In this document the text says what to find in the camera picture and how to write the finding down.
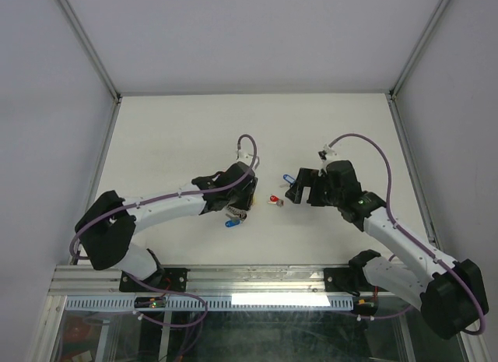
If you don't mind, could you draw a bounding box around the blue tagged key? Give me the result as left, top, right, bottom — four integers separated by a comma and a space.
282, 174, 296, 184

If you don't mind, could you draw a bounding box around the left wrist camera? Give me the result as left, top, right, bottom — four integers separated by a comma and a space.
237, 150, 259, 167

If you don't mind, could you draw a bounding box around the aluminium frame post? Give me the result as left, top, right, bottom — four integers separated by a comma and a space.
54, 0, 121, 104
389, 0, 454, 100

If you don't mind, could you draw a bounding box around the red tagged key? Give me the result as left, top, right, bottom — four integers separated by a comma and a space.
268, 195, 284, 207

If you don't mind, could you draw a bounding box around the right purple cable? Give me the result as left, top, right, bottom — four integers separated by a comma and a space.
326, 132, 489, 336

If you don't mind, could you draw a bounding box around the aluminium mounting rail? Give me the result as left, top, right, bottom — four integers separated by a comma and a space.
48, 265, 349, 296

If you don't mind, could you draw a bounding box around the keyring with yellow handle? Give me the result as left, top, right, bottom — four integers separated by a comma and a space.
226, 195, 255, 221

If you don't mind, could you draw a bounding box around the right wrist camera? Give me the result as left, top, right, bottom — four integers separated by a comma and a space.
318, 144, 341, 173

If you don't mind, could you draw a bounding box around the white slotted cable duct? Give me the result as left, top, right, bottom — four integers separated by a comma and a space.
65, 293, 354, 312

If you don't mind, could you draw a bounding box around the left aluminium frame post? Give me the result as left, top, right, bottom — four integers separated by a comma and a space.
54, 0, 121, 104

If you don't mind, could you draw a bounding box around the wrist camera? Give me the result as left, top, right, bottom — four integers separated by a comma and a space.
237, 150, 259, 167
318, 144, 341, 173

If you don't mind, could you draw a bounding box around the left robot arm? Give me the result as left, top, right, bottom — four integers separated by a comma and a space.
75, 161, 258, 291

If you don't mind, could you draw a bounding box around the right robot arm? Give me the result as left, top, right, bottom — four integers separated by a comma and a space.
285, 160, 489, 339

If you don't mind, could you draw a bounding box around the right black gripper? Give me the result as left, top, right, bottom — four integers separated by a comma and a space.
284, 167, 342, 207

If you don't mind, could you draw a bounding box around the right aluminium frame post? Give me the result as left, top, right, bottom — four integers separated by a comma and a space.
389, 0, 454, 100

